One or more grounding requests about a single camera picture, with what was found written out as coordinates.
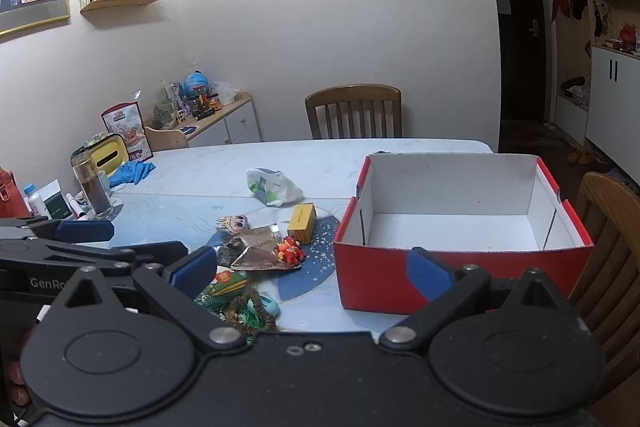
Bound white bottle with blue cap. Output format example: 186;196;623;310
22;183;48;218

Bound wooden round-back chair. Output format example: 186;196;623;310
567;172;640;408

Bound dark green box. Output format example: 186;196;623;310
39;187;71;220

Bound white tube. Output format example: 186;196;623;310
65;192;88;220

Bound orange-red toy keychain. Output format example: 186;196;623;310
276;236;307;265

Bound brown bead bracelet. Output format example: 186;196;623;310
220;289;278;335

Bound plastic packet with blue print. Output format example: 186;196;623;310
246;168;304;208

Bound foil snack packet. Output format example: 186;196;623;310
214;227;303;273

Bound green zongzi plush toy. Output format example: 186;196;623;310
197;271;251;308

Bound red printed snack bag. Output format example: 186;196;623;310
101;102;155;162

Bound clear plastic bag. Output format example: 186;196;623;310
214;81;238;106

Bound dark door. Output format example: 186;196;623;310
480;0;553;152

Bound person's left hand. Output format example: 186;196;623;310
0;347;32;410

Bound glass jar with dark liquid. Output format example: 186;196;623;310
71;152;124;222

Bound small yellow box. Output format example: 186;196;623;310
286;203;317;245

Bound blue rubber gloves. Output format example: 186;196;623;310
109;161;157;188

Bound small light wooden chair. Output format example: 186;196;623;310
144;125;190;152

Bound cartoon face keychain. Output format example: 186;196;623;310
216;214;250;235

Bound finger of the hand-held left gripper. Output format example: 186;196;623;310
0;239;190;279
0;216;116;245

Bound yellow tissue box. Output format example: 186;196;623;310
89;134;130;172

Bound dark jars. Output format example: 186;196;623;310
192;93;222;118

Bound red handbag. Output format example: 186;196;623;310
0;166;32;220

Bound wooden slat-back chair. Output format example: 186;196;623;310
305;84;403;140

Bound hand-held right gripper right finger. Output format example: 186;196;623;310
379;247;583;353

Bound blue globe toy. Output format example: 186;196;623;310
184;71;211;98

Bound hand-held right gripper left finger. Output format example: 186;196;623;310
47;246;247;354

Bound white cabinet with black handles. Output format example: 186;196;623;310
555;44;640;168

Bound white wooden-top sideboard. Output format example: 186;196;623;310
185;91;263;148

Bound red cardboard box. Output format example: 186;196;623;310
332;152;595;314

